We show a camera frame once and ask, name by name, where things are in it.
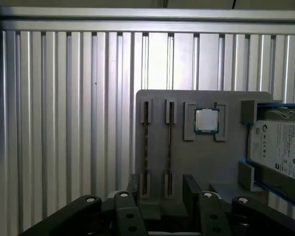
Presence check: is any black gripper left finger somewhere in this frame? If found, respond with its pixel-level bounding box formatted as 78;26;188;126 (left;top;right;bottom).
19;173;145;236

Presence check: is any grey parts rack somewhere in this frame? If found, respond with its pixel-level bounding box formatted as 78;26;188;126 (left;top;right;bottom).
135;89;283;207

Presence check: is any silver CPU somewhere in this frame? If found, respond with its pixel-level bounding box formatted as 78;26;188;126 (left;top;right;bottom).
193;107;221;135

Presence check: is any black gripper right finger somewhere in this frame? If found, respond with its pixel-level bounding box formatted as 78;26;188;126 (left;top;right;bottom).
183;174;295;236

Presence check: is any hard disk in blue carrier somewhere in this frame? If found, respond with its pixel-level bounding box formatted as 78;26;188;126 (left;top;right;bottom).
239;101;295;197

